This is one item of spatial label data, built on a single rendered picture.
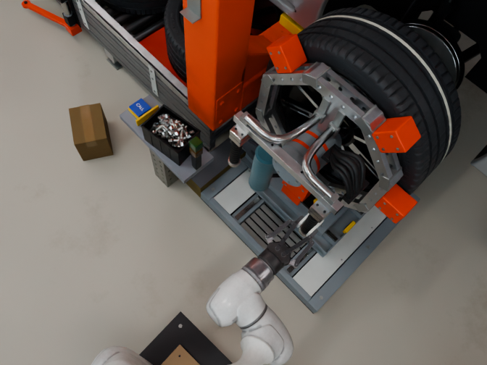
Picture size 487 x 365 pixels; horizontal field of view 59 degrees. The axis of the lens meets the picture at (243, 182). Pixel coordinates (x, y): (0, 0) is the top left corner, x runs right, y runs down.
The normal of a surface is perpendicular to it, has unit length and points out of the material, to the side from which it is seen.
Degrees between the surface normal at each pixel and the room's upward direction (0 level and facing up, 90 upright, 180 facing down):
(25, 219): 0
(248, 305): 28
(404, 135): 35
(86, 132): 0
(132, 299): 0
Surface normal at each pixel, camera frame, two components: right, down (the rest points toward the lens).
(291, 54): 0.55, 0.19
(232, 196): 0.09, -0.41
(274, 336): 0.58, -0.35
